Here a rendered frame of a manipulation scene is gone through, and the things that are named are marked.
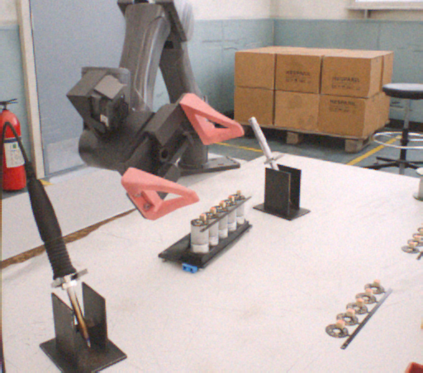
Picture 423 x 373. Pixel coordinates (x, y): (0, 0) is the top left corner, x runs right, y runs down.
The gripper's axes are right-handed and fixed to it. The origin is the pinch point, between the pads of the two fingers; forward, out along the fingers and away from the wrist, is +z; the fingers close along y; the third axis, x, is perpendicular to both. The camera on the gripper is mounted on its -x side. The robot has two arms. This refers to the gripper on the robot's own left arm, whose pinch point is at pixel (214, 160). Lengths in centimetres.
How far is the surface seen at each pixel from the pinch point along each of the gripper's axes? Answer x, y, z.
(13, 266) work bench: 8.6, -16.0, -29.5
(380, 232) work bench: 34.4, 17.9, 5.0
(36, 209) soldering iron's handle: -5.1, -13.5, -12.2
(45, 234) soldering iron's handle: -3.3, -15.1, -10.8
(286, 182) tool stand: 26.5, 18.9, -9.8
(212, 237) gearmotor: 17.5, 0.7, -9.5
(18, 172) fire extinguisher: 118, 67, -255
